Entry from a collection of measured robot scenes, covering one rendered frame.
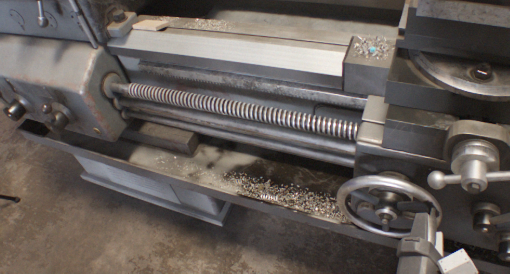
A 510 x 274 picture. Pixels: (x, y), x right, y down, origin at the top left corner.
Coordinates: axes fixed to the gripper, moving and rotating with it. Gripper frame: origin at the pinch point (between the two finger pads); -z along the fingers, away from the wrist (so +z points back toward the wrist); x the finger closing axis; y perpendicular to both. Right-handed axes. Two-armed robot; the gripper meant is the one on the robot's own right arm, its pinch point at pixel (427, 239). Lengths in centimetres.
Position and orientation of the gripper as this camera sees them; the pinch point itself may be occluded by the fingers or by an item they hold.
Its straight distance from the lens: 69.9
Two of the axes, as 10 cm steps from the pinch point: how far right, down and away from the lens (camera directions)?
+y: -6.7, 2.2, 7.1
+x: -6.4, -6.6, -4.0
